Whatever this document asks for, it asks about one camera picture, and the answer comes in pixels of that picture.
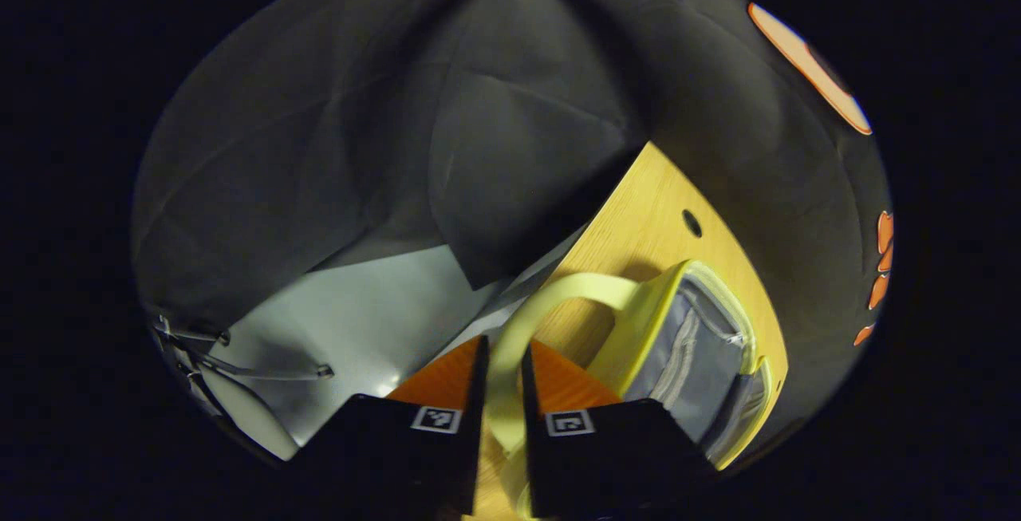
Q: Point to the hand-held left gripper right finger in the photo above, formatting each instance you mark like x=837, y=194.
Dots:
x=533, y=441

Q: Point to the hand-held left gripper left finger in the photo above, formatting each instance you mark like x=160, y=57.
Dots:
x=477, y=433

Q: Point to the thin metal stand legs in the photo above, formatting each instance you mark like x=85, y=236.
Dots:
x=322, y=371

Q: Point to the black backdrop cloth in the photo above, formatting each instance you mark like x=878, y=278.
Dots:
x=399, y=106

